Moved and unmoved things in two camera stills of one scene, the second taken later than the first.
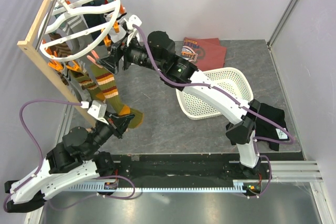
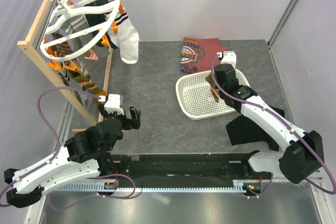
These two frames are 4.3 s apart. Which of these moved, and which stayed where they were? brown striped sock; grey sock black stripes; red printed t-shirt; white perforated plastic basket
Moved: grey sock black stripes
Stayed: white perforated plastic basket; red printed t-shirt; brown striped sock
